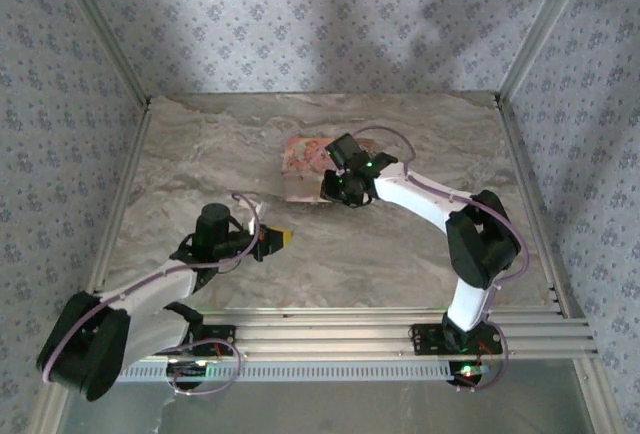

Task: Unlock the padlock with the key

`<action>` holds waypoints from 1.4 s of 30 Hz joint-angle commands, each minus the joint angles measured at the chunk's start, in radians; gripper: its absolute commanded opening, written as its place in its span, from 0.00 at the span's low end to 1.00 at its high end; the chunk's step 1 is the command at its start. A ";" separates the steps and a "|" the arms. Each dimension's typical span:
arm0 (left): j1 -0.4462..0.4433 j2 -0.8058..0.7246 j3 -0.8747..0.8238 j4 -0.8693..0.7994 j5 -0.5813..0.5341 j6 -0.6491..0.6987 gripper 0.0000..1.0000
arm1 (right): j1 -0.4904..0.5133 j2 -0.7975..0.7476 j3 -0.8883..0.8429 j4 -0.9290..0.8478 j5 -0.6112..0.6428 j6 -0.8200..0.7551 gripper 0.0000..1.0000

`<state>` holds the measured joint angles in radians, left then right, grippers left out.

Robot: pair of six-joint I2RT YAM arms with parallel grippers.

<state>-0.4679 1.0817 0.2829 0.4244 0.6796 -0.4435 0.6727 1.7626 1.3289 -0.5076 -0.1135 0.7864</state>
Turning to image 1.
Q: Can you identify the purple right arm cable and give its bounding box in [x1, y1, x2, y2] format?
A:
[355, 126, 530, 305]

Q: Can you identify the aluminium frame corner post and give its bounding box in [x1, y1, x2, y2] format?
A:
[498, 0, 597, 103]
[53, 0, 153, 108]

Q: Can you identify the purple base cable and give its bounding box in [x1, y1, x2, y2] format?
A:
[171, 337, 244, 396]
[455, 322, 510, 394]

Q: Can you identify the aluminium slotted mounting rail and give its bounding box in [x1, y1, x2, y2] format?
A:
[192, 306, 600, 361]

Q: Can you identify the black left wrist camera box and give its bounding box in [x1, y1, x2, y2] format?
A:
[253, 224, 276, 262]

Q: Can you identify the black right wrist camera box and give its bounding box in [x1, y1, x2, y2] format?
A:
[325, 133, 369, 168]

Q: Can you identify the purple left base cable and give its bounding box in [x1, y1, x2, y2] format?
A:
[171, 337, 244, 396]

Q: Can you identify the grey slotted cable duct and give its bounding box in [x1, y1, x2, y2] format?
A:
[117, 358, 452, 383]

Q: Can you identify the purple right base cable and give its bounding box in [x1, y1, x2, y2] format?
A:
[455, 322, 510, 394]

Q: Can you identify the aluminium table side rail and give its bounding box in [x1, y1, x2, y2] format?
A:
[493, 95, 587, 321]
[88, 98, 154, 296]

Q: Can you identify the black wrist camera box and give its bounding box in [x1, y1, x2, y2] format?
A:
[253, 224, 276, 262]
[325, 133, 369, 168]

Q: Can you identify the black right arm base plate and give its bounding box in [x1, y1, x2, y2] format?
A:
[409, 322, 502, 358]

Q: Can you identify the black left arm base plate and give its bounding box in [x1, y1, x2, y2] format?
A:
[164, 322, 238, 358]

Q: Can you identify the pink floral box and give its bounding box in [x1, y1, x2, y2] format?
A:
[280, 136, 389, 205]

